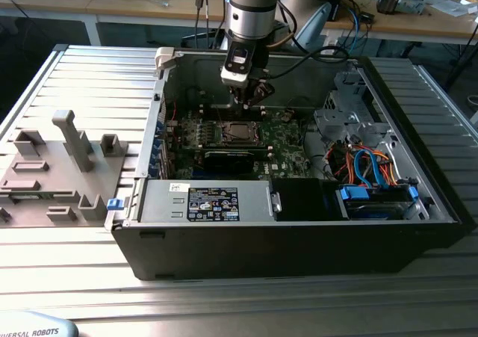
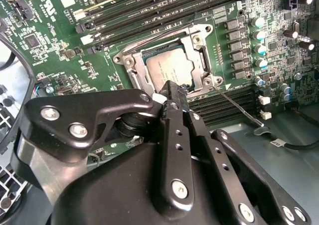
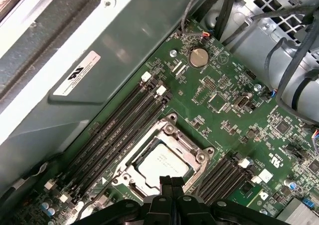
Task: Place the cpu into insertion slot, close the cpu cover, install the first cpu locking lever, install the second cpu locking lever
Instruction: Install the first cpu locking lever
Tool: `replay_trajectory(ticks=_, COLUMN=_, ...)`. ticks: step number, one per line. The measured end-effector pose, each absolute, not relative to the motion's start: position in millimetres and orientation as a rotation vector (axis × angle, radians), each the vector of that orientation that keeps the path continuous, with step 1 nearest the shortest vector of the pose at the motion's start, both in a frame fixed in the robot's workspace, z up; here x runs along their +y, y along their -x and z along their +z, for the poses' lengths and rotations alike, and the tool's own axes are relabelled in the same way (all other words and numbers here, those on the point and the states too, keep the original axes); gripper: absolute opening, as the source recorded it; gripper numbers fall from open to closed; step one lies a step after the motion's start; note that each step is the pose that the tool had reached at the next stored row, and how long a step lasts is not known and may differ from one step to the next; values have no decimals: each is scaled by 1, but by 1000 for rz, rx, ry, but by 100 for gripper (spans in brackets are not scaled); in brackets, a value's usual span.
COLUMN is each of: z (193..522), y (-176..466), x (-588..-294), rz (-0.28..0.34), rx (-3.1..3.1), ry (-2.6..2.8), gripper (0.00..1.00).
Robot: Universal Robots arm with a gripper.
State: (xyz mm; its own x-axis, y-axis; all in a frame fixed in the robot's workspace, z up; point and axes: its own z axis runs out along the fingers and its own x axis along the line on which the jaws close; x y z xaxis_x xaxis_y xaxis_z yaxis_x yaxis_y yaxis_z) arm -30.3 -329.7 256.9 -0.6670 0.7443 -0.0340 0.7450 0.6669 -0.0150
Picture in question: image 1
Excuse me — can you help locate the beige case latch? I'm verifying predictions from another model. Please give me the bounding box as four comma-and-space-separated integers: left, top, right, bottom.
155, 47, 176, 71

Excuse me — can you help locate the wooden desk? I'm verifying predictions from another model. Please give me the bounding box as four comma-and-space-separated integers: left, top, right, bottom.
0, 0, 232, 46
317, 0, 478, 49

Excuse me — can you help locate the orange wire bundle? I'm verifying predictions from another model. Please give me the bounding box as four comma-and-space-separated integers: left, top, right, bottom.
332, 146, 400, 187

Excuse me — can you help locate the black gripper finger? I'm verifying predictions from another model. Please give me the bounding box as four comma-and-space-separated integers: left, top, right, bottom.
229, 84, 249, 110
246, 75, 276, 110

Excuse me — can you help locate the grey power supply unit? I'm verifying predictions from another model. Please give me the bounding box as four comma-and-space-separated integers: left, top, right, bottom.
136, 179, 276, 224

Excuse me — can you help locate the metal socket cover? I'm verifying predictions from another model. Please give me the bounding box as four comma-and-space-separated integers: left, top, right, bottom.
222, 121, 262, 146

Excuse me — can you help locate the green motherboard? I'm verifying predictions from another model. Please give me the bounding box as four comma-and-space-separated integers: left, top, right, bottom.
164, 107, 313, 179

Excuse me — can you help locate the red wire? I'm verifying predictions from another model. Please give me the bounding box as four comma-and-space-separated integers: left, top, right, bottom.
164, 97, 179, 120

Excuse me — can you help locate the black graphics card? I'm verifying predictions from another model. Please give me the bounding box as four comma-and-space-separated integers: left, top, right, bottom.
196, 146, 270, 173

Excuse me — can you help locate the metal locking lever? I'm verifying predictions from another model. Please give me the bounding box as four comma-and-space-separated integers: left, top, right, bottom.
211, 93, 226, 128

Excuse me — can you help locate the black plastic shroud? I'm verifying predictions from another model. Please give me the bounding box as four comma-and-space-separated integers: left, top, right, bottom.
270, 178, 350, 222

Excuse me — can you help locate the blue wire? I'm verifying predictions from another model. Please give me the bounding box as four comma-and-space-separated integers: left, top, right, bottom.
353, 148, 389, 191

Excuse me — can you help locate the grey parts rack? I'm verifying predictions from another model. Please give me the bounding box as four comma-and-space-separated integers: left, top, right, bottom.
0, 108, 130, 228

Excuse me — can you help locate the silver metal drive cage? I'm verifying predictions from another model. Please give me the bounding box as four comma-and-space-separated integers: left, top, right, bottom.
313, 71, 393, 143

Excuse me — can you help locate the black camera cable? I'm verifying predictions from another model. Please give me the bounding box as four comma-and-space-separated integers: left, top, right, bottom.
267, 45, 350, 80

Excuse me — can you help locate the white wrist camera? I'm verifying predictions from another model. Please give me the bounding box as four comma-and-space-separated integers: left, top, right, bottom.
220, 41, 259, 88

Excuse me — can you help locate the hard disk in blue carrier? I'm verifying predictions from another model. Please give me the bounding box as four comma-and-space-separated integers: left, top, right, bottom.
335, 185, 419, 220

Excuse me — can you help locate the black PC case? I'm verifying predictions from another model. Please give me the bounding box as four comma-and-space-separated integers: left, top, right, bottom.
111, 47, 468, 282

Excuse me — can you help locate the copper heatsink cooler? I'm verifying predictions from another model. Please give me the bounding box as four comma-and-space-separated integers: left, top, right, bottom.
376, 0, 426, 16

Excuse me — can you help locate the pale blue teach pendant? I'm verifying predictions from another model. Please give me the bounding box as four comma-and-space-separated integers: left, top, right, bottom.
0, 310, 79, 337

